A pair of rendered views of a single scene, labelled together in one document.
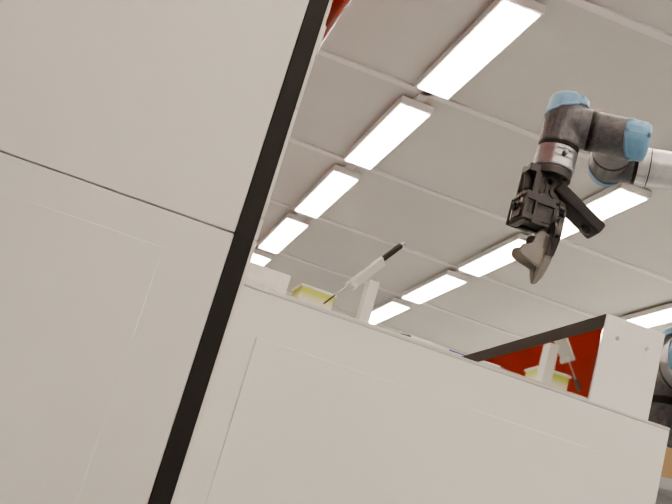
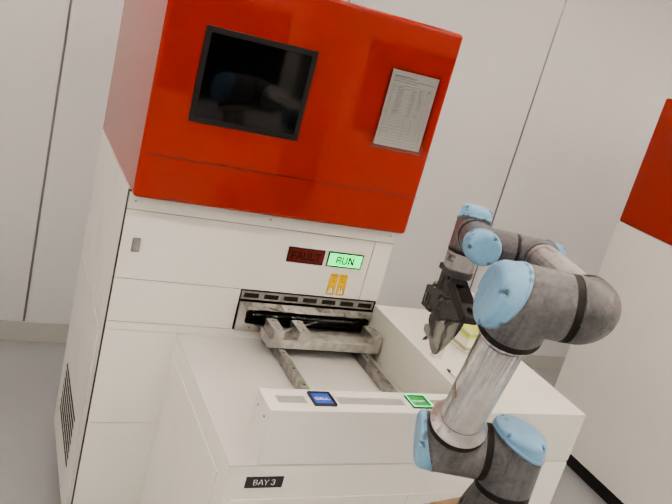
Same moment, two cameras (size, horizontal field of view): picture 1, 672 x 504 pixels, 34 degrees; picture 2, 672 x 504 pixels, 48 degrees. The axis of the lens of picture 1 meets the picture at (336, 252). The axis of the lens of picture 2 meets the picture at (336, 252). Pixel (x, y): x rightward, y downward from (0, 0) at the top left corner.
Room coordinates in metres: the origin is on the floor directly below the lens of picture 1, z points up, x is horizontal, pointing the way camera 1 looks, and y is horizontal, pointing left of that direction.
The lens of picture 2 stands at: (1.16, -1.88, 1.77)
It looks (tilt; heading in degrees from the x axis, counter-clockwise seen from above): 17 degrees down; 75
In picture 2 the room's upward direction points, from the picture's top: 15 degrees clockwise
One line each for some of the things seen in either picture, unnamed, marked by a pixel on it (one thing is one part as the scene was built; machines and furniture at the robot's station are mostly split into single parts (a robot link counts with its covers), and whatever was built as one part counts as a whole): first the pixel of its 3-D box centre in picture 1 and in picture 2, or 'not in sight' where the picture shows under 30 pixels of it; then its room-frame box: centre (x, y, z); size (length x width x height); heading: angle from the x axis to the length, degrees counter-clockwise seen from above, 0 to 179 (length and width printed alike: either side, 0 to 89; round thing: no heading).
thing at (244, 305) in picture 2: not in sight; (305, 320); (1.69, 0.20, 0.89); 0.44 x 0.02 x 0.10; 12
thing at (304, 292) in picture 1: (309, 307); (470, 337); (2.15, 0.02, 1.00); 0.07 x 0.07 x 0.07; 14
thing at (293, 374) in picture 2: not in sight; (297, 381); (1.64, -0.09, 0.84); 0.50 x 0.02 x 0.03; 102
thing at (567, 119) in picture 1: (565, 124); (471, 230); (1.88, -0.34, 1.41); 0.09 x 0.08 x 0.11; 80
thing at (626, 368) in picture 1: (539, 387); (365, 426); (1.76, -0.38, 0.89); 0.55 x 0.09 x 0.14; 12
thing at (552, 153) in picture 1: (555, 162); (459, 261); (1.88, -0.34, 1.33); 0.08 x 0.08 x 0.05
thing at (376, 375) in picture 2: not in sight; (383, 384); (1.91, -0.04, 0.84); 0.50 x 0.02 x 0.03; 102
